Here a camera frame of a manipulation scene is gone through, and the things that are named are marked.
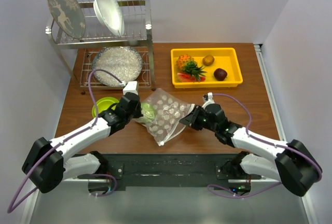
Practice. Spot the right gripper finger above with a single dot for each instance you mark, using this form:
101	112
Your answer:
196	111
187	120

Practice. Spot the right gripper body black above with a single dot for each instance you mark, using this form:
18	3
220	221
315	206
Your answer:
200	121

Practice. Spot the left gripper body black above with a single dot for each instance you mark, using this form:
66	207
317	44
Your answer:
137	114

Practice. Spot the clear zip top bag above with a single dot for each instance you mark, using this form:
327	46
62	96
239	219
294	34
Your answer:
169	110

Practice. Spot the fake watermelon slice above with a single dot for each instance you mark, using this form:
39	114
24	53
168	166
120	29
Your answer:
182	77

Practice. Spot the fake purple plum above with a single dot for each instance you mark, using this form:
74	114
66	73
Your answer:
220	74

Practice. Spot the fake orange pineapple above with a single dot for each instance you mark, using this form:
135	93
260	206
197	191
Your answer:
186	64

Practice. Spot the fake brown kiwi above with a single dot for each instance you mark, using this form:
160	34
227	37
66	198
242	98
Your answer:
208	60

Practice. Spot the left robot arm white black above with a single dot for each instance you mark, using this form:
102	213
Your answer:
50	162

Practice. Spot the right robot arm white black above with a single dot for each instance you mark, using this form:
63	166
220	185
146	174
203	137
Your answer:
290	164

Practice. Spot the green plastic bowl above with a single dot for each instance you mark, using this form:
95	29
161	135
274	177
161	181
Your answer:
105	102

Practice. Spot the speckled glass plate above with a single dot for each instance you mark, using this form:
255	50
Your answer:
116	64

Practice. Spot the yellow plastic tray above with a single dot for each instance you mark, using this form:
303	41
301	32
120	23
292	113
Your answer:
225	58

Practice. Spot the metal dish rack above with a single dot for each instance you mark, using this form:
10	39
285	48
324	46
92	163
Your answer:
77	54

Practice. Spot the white deep plate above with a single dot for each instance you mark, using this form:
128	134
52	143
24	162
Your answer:
109	14

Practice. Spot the grey deer pattern plate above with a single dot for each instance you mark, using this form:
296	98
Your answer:
69	17

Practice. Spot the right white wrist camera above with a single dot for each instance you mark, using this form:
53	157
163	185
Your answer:
208	100

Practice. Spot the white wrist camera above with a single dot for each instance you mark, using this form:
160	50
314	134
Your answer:
208	100
131	87

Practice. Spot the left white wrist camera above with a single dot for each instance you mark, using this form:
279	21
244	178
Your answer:
131	87

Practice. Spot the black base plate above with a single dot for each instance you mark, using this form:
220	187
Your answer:
171	170

